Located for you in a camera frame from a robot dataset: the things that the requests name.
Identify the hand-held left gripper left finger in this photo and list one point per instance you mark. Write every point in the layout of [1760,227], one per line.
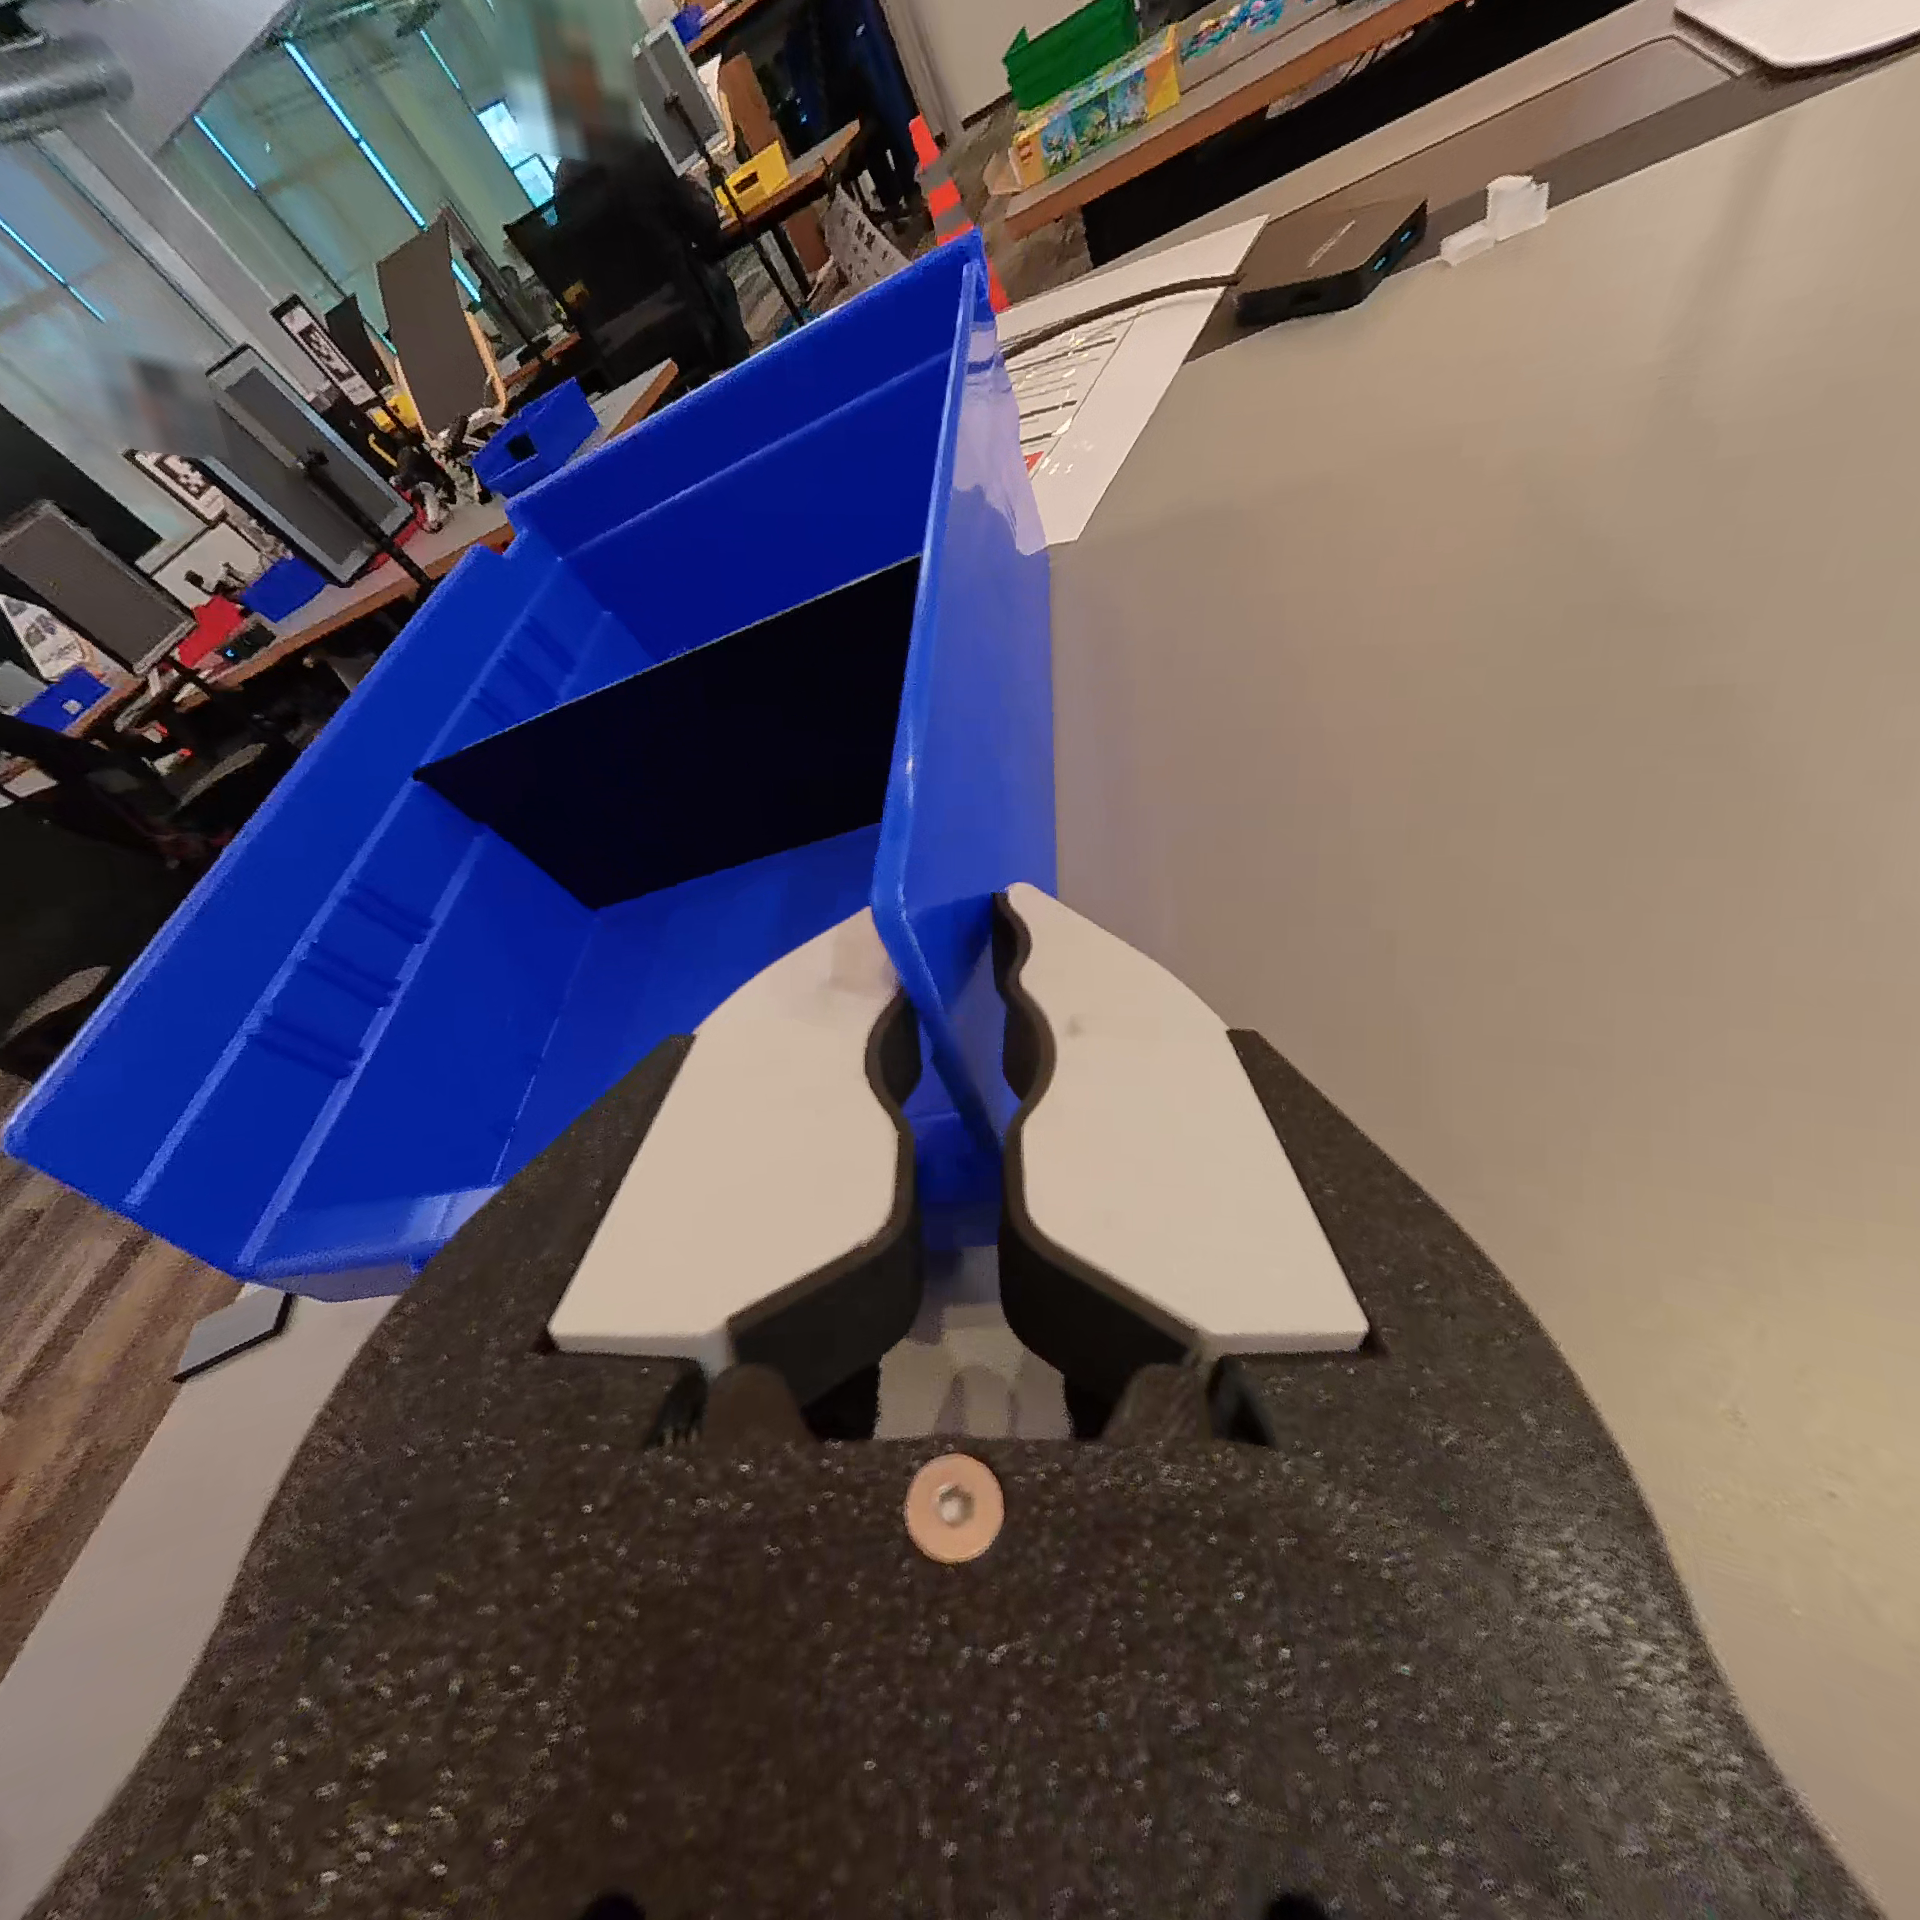
[750,1184]

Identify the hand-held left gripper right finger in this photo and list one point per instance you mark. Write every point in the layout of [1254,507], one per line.
[1184,1184]

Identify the blue plastic bin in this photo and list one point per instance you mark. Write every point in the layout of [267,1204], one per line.
[375,974]

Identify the black usb hub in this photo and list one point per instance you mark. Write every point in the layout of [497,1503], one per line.
[1320,264]

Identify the black bin divider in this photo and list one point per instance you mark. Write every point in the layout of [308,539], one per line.
[705,751]

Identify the grey desk foot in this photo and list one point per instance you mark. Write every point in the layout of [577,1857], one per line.
[234,1335]

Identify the black office chair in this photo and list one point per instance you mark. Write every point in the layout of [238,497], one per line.
[90,901]

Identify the wooden work table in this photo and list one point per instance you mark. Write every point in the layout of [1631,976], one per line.
[1290,77]
[451,525]

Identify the small blue bin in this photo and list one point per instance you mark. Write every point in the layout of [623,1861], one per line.
[282,591]
[547,428]
[62,700]

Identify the small red box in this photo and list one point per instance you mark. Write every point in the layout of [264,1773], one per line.
[214,628]

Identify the white paper sheet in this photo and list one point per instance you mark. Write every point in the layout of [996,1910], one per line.
[1142,389]

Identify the white plastic piece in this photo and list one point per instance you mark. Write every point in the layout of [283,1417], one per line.
[1516,207]
[1470,248]

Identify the small yellow bin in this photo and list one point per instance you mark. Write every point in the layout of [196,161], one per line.
[754,176]

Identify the orange traffic cone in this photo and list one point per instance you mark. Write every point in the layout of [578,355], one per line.
[948,195]

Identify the colourful toy box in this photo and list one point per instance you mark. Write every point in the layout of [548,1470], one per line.
[1096,129]

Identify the green plastic bin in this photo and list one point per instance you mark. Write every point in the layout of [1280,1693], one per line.
[1072,53]

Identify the white square pad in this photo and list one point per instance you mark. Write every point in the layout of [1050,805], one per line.
[1800,23]

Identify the metal air duct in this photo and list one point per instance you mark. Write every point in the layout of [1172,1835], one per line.
[60,83]

